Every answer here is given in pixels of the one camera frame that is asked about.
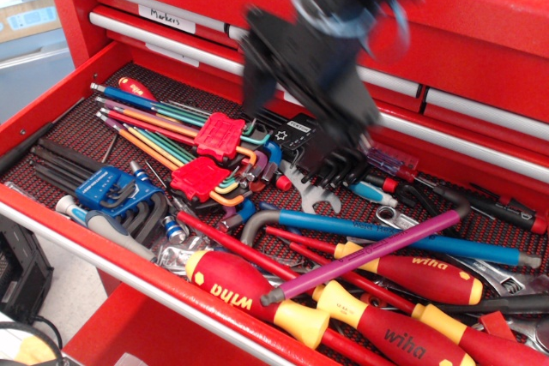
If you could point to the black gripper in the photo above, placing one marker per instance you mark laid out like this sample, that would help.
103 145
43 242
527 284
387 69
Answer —
314 58

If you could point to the violet large Allen key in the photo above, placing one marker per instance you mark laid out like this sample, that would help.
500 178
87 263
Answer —
343 265

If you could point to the black Tekton torx key holder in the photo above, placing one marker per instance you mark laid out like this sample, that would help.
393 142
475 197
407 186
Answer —
300 132

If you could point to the upper red hex key holder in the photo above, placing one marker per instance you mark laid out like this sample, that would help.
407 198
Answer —
219 137

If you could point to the red hex key holder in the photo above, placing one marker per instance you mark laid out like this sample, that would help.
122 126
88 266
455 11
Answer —
197 179
219 137

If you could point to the lower red hex key holder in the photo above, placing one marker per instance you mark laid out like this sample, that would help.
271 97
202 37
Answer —
197 179

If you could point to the blue large Allen key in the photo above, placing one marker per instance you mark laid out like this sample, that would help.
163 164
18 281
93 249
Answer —
343 227

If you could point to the blue hex key holder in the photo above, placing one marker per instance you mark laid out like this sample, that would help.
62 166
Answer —
114 192

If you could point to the small blue white screwdriver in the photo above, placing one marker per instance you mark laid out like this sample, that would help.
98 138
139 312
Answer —
373 194

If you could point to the red tool chest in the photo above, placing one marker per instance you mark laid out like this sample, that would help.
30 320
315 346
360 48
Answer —
480 115

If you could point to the small red Wiha screwdriver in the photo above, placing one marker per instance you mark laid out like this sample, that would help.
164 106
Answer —
131 85

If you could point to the large red yellow screwdriver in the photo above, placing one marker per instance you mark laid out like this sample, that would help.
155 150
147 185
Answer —
236 282

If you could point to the upper red yellow screwdriver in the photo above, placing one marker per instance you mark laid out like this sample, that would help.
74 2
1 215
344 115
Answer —
433 279

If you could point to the black red pen screwdriver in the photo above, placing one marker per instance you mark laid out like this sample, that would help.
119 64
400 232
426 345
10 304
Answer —
511 213

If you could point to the grey blue screwdriver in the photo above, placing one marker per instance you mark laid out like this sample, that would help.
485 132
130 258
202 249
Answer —
103 225

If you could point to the silver adjustable wrench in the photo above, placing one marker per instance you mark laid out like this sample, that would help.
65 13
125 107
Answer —
483 259

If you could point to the middle red yellow screwdriver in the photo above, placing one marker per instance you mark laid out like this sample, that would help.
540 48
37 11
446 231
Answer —
433 349

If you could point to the right red yellow screwdriver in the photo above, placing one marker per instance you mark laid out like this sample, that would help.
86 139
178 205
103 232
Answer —
472 331

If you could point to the black box on floor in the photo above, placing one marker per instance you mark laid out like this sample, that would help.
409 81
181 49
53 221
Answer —
26 274

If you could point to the transparent red handle screwdriver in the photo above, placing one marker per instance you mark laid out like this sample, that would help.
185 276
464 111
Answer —
395 167

